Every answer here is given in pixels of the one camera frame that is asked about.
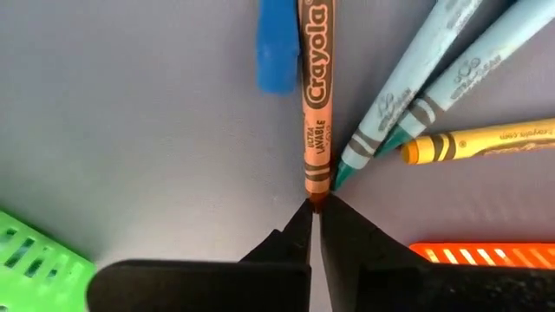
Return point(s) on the brown crayon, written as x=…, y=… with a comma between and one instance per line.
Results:
x=318, y=108

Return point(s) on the green plastic basket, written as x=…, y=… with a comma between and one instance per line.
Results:
x=34, y=268

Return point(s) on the orange plastic basket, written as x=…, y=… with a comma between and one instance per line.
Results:
x=485, y=255

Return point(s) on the yellow crayon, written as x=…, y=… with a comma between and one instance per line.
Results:
x=477, y=141

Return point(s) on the teal crayon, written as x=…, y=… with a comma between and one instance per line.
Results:
x=407, y=86
x=468, y=73

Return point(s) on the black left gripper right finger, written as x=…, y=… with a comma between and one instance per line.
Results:
x=390, y=281

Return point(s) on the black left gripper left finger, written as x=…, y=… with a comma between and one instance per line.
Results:
x=195, y=286

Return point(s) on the blue crayon stub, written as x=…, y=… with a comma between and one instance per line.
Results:
x=277, y=43

